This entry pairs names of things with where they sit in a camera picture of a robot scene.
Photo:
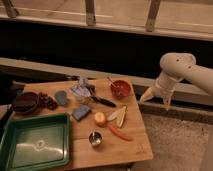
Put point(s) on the red bowl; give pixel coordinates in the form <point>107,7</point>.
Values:
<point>120,89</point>

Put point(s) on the bunch of dark grapes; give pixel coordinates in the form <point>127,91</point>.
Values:
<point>47,102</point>

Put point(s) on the wooden cutting board table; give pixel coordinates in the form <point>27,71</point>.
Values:
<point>112,150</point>

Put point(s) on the small metal cup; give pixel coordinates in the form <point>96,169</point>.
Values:
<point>95,139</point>

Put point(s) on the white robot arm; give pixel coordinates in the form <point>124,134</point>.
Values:
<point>176,67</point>

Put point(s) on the green plastic tray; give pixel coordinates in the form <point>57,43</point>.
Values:
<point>36,144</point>

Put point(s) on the banana slices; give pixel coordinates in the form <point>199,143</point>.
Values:
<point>118,116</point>

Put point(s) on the blue sponge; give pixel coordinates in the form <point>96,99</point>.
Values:
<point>81,112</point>

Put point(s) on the black handled knife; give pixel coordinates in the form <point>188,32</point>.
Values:
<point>99,99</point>

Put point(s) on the blue plastic cup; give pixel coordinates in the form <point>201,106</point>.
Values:
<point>61,98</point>

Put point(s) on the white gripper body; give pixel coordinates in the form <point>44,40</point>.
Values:
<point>165,84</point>

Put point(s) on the apple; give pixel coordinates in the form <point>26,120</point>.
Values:
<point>100,119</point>

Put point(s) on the dark brown bowl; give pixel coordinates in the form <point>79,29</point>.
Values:
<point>26,103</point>

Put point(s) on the orange carrot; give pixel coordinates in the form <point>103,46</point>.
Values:
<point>118,133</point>

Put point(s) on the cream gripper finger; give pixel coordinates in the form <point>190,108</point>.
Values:
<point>167,102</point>
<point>147,95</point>

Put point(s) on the crumpled blue white cloth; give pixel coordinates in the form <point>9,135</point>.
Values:
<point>80,88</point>

